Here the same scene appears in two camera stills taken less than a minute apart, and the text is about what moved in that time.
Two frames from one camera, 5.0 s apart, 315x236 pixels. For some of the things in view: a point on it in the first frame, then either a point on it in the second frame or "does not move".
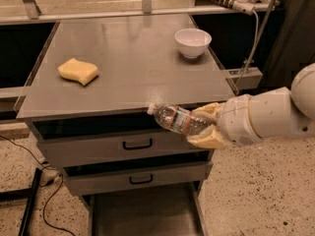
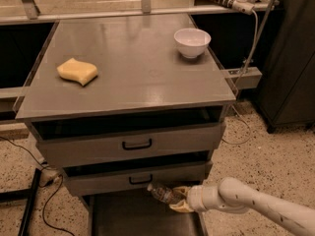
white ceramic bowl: x=193 y=42 does not move
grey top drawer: x=111 y=140 does not move
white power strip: x=240 y=2 does not move
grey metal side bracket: x=250 y=79 does not move
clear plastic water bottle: x=178 y=119 → x=165 y=195
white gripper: x=235 y=119 → x=196 y=198
